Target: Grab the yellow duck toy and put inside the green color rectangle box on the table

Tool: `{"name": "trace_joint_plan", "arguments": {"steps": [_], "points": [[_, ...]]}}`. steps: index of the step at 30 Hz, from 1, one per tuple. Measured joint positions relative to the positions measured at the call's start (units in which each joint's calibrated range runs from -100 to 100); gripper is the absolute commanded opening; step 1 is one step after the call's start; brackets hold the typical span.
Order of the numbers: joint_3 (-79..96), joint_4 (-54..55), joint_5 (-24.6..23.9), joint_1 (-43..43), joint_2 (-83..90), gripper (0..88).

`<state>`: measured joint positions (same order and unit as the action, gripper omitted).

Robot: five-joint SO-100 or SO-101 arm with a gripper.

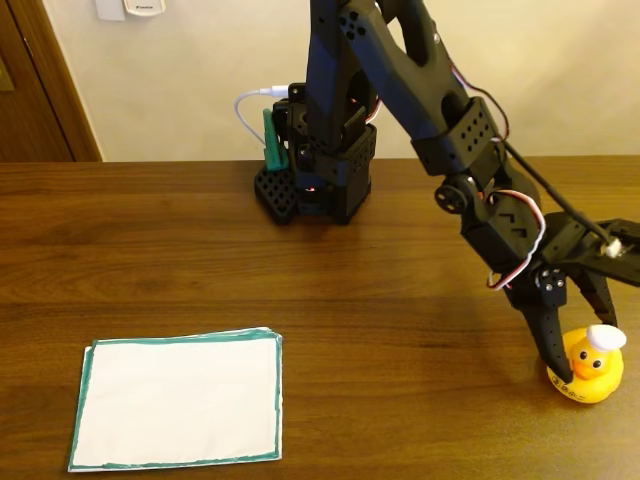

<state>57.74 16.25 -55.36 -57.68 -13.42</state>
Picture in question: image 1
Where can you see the yellow rubber duck toy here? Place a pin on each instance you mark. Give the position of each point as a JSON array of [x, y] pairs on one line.
[[597, 375]]

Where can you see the green table clamp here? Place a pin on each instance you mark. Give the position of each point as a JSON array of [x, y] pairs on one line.
[[274, 145]]

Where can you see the white paper with green border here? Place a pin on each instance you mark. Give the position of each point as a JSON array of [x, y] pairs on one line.
[[180, 400]]

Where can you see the brown wooden door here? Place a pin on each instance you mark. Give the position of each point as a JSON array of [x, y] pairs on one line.
[[25, 120]]

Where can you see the black gripper camera mount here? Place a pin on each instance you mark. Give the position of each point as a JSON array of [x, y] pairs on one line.
[[590, 240]]

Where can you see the white wall control panel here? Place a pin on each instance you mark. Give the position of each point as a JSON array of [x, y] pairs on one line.
[[145, 6]]

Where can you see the brown wooden door frame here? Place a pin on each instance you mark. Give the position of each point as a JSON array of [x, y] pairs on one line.
[[65, 90]]

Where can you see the white wall plate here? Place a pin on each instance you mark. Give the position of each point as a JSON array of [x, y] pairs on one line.
[[109, 9]]

